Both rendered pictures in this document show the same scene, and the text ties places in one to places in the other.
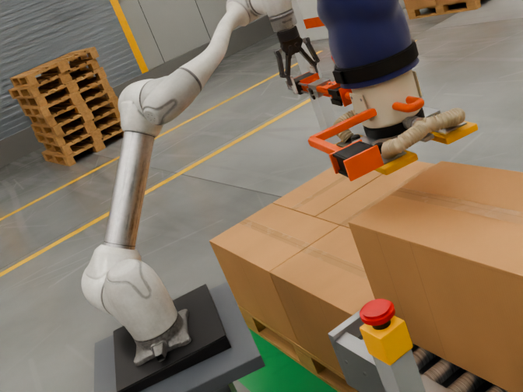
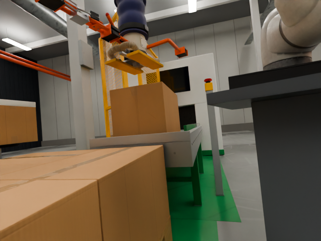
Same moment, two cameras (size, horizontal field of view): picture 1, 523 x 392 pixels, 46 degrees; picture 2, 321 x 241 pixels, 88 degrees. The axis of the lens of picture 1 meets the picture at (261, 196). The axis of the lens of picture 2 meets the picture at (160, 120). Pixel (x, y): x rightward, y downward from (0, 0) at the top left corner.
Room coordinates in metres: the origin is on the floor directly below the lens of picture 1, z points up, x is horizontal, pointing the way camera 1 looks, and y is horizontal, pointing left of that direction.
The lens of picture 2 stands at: (2.51, 0.46, 0.65)
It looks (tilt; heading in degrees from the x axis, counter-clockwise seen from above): 2 degrees up; 219
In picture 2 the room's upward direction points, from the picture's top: 5 degrees counter-clockwise
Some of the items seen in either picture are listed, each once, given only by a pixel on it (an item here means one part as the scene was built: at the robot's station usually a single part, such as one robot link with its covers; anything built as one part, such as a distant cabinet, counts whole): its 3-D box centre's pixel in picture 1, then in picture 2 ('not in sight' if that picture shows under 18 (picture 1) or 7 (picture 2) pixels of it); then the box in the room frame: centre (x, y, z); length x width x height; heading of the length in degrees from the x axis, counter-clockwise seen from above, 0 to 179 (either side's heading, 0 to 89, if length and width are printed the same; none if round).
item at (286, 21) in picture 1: (283, 21); not in sight; (2.23, -0.30, 1.48); 0.09 x 0.09 x 0.06
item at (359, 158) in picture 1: (356, 159); (181, 52); (1.30, -0.23, 1.25); 0.09 x 0.08 x 0.05; 101
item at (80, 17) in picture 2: (321, 87); (79, 16); (2.10, -0.33, 1.24); 0.07 x 0.07 x 0.04; 11
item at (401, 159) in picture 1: (368, 148); (146, 59); (1.63, -0.33, 1.14); 0.34 x 0.10 x 0.05; 11
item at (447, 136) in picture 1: (425, 120); (125, 65); (1.66, -0.52, 1.14); 0.34 x 0.10 x 0.05; 11
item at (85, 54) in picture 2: not in sight; (86, 55); (1.45, -1.49, 1.62); 0.20 x 0.05 x 0.30; 23
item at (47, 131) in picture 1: (68, 106); not in sight; (9.15, 2.10, 0.65); 1.29 x 1.10 x 1.30; 27
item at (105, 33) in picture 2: (347, 91); (110, 34); (1.89, -0.37, 1.25); 0.10 x 0.08 x 0.06; 101
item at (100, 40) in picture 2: not in sight; (114, 101); (1.13, -1.42, 1.05); 0.87 x 0.10 x 2.10; 75
